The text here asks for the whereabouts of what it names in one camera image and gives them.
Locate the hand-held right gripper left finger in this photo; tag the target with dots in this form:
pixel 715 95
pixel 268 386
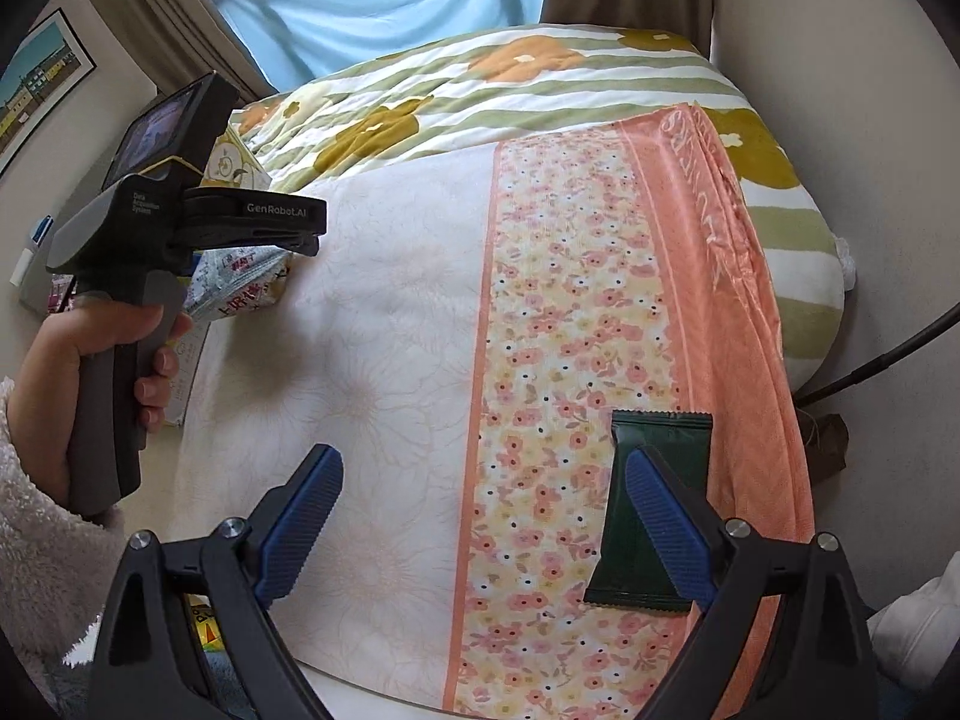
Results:
pixel 300 517

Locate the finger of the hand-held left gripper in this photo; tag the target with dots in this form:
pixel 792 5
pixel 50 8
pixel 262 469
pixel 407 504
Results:
pixel 262 214

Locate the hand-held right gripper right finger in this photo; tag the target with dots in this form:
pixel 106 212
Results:
pixel 667 525

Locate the dark green snack packet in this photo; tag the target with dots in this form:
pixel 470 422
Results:
pixel 615 540

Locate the black and white print bag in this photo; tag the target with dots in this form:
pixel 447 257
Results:
pixel 240 281

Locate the person's left forearm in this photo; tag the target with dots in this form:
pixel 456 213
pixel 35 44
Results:
pixel 45 562

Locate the person's left hand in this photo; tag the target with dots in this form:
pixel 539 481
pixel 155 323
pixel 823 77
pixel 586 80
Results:
pixel 52 360

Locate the blue and white small object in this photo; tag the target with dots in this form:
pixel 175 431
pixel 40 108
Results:
pixel 37 240

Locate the peach floral cloth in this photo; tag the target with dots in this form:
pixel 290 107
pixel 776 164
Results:
pixel 375 360

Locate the framed picture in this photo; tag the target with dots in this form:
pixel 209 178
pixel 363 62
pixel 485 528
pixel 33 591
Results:
pixel 37 82

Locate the brown paper bag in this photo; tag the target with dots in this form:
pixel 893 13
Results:
pixel 831 442

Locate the light blue cloth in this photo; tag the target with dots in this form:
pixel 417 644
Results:
pixel 375 7

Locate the white fabric object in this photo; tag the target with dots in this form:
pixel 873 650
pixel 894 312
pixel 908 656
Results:
pixel 915 630

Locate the green striped floral quilt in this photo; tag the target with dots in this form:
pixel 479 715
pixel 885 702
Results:
pixel 525 112

